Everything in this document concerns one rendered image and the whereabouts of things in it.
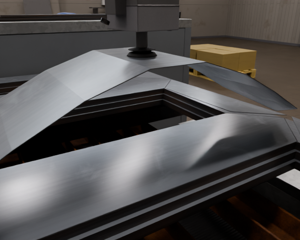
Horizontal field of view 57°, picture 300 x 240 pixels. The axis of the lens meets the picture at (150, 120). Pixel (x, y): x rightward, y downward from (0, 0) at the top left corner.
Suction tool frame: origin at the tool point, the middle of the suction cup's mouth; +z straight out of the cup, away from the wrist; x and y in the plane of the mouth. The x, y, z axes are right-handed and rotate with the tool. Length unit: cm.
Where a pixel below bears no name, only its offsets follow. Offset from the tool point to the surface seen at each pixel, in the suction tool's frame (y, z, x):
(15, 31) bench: -81, 0, -4
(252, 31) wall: -685, 72, 924
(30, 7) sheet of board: -926, -16, 176
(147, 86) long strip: -38.6, 15.7, 25.8
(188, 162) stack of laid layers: 4.7, 15.7, 5.6
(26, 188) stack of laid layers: -2.1, 15.6, -17.8
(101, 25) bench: -80, -1, 30
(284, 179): 2, 34, 42
